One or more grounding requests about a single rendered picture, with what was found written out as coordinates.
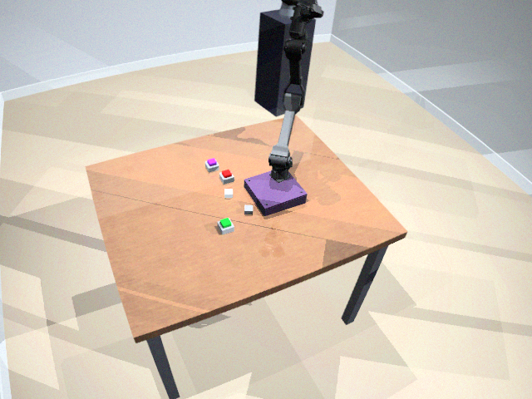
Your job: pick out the red button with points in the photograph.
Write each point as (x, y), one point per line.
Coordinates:
(226, 176)

